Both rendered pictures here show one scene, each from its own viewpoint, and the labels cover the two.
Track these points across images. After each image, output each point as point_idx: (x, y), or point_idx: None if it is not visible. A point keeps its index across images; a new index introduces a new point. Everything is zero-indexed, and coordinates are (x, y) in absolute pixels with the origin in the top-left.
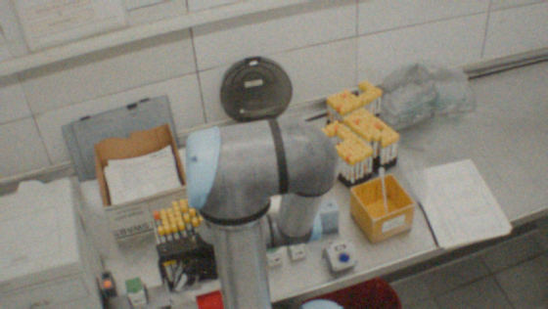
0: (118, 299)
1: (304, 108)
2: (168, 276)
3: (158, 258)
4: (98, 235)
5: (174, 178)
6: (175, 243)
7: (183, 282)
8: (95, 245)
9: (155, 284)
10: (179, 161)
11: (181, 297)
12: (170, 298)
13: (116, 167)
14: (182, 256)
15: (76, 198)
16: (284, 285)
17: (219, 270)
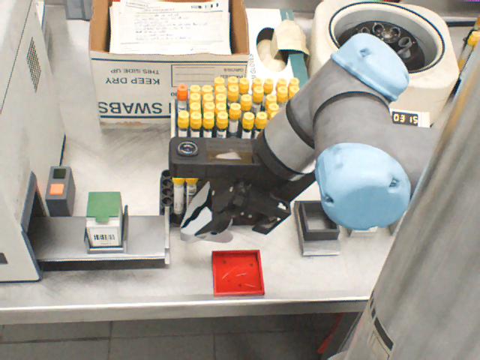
0: (68, 223)
1: (438, 4)
2: (175, 203)
3: (163, 167)
4: (71, 103)
5: (224, 47)
6: (210, 145)
7: (202, 223)
8: (56, 116)
9: (145, 210)
10: (241, 18)
11: (187, 247)
12: (168, 247)
13: (133, 7)
14: (217, 174)
15: (34, 10)
16: (373, 273)
17: (421, 266)
